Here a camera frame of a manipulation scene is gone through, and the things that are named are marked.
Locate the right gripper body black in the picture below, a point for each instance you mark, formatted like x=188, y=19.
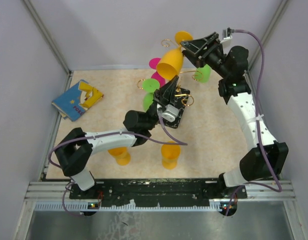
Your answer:
x=212, y=56

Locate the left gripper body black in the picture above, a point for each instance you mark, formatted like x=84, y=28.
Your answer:
x=159, y=100

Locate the green wine glass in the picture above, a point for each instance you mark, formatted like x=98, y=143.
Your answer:
x=149, y=85
x=202, y=74

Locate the orange wine glass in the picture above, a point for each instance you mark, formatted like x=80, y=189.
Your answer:
x=170, y=153
x=121, y=155
x=171, y=63

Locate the pink wine glass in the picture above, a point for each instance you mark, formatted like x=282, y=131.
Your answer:
x=153, y=65

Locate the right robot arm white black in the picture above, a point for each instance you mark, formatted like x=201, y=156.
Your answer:
x=266, y=156

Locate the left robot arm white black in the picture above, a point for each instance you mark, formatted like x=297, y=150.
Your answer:
x=74, y=151

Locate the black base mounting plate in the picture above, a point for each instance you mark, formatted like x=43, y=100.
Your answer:
x=153, y=192

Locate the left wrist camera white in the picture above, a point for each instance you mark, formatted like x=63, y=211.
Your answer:
x=169, y=113

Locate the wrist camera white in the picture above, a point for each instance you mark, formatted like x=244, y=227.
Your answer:
x=226, y=35
x=169, y=113

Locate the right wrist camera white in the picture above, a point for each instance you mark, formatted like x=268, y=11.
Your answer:
x=226, y=35

